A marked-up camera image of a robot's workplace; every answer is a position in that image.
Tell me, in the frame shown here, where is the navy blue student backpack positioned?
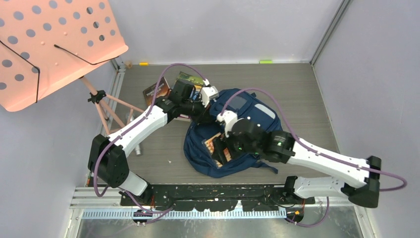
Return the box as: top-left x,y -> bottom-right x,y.
183,88 -> 282,178

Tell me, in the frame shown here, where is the green tape marker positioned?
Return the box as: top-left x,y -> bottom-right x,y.
259,59 -> 273,64

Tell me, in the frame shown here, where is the black mounting base plate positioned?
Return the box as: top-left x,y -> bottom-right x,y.
120,184 -> 315,212

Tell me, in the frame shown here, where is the blue Animal Farm book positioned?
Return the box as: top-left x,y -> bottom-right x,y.
176,71 -> 204,95

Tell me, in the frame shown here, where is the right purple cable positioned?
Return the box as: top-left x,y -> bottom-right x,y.
219,87 -> 408,228

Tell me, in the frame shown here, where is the pink perforated music stand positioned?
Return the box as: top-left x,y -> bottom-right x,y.
0,0 -> 145,135

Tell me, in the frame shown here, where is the orange small notebook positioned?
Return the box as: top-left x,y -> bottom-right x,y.
202,133 -> 232,169

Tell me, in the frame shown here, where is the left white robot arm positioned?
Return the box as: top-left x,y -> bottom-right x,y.
88,80 -> 219,205

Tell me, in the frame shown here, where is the dark Three Days book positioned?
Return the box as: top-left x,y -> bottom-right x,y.
143,77 -> 171,107

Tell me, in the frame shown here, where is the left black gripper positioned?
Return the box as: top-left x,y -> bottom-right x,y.
180,94 -> 211,125

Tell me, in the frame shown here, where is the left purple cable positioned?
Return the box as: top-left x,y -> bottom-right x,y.
93,63 -> 210,213

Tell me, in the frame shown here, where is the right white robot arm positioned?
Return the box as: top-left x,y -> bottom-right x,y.
216,111 -> 382,208

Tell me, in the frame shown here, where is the aluminium frame rail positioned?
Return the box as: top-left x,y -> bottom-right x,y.
69,183 -> 368,220

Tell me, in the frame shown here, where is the purple cable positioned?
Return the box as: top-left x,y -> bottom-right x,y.
93,63 -> 210,213
219,87 -> 408,228

